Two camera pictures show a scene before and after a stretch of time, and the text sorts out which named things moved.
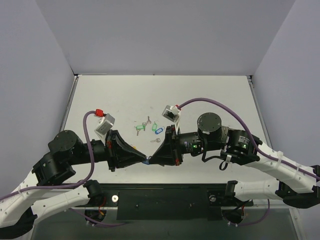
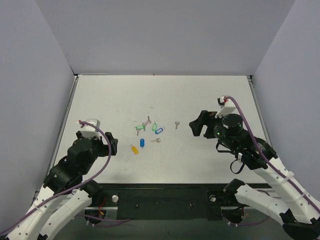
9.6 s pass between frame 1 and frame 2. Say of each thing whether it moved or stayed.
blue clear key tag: stayed
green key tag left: stayed
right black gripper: moved
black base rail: stayed
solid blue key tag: moved
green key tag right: stayed
